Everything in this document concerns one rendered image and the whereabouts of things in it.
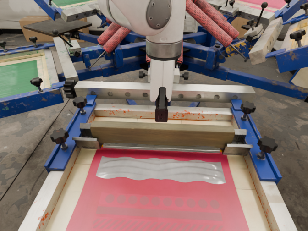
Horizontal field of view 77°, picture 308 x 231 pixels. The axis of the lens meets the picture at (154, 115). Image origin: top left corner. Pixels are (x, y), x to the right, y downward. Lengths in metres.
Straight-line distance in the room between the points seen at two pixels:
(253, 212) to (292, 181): 1.47
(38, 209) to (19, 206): 1.32
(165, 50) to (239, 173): 0.40
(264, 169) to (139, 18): 0.48
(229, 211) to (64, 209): 0.40
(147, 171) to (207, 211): 0.18
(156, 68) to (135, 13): 0.15
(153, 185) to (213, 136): 0.21
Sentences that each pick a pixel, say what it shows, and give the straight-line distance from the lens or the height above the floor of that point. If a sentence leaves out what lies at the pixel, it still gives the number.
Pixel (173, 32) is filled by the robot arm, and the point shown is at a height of 1.32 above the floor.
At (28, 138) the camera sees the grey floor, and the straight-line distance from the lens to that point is 2.35.
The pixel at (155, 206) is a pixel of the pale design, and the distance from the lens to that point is 0.53.
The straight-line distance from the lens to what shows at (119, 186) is 0.56.
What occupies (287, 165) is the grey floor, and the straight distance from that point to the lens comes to 2.13.
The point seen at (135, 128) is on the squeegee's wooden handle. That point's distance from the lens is 0.55.
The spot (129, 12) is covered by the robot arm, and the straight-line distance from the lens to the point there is 0.28.
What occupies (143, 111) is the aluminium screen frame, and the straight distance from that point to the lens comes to 0.71.
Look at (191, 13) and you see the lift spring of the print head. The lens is 1.11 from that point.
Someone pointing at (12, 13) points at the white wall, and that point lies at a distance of 5.74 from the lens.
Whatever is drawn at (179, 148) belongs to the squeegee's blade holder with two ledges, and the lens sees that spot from 0.58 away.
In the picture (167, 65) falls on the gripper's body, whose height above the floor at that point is 1.26.
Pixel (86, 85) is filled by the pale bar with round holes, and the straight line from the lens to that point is 0.81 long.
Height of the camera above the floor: 1.43
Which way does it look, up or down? 40 degrees down
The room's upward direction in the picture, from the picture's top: straight up
